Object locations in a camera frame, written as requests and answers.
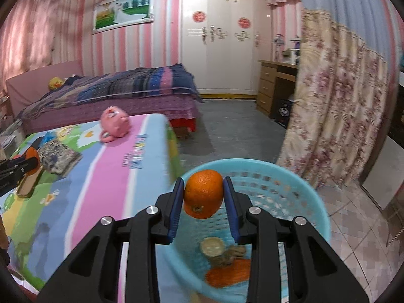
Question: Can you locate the white box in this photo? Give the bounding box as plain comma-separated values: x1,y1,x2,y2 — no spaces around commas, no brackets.
282,49,300,64

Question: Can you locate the pink bed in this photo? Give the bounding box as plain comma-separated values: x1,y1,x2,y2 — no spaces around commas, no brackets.
6,61,204,135

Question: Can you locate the orange packet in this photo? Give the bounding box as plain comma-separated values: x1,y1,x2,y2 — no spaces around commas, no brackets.
205,259,252,288

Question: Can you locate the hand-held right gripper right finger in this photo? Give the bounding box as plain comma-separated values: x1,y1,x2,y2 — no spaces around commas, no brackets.
222,177,370,303

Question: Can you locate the black box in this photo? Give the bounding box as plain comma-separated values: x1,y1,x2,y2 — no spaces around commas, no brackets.
275,99,294,129

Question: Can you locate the purple striped blanket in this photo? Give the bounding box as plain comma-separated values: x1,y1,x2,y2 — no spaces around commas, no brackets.
19,63,204,123

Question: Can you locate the white round container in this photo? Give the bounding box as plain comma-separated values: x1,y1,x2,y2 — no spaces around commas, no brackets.
200,237,225,257

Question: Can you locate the desk lamp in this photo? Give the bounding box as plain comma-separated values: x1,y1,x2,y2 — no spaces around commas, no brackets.
273,35,285,62

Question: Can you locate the pink curtain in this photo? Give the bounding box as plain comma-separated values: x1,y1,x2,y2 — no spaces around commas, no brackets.
0,0,79,79

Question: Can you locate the white wardrobe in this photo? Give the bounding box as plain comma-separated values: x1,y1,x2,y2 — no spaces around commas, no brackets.
181,0,273,97

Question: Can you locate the white panel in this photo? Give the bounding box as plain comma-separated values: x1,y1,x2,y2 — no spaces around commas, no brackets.
361,139,404,212

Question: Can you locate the brown paper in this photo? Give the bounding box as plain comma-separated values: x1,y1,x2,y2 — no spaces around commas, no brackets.
215,244,247,267

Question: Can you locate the floral curtain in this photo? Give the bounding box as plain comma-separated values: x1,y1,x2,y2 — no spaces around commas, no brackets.
278,0,404,193

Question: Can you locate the tangerine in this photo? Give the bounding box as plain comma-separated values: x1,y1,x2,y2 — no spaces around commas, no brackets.
184,169,224,219

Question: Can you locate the brown phone case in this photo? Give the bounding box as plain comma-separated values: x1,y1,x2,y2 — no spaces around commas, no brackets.
16,167,45,198

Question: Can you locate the framed wall picture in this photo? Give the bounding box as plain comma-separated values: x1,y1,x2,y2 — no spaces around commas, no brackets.
92,0,155,35

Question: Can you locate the blue plastic basket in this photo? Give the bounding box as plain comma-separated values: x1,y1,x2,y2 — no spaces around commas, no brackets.
162,158,332,300

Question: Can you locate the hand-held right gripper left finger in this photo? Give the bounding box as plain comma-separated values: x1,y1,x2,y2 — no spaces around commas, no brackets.
38,177,185,303

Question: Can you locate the patterned snack packet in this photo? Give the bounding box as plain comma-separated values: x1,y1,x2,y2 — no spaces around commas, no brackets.
38,140,83,175

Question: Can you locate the wooden desk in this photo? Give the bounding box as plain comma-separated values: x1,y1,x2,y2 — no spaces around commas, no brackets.
256,59,299,117

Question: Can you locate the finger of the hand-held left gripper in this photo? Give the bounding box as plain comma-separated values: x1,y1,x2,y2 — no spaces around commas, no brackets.
0,156,41,179

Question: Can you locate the pink pig toy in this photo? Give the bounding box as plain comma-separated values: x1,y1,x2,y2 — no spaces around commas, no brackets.
100,107,132,144

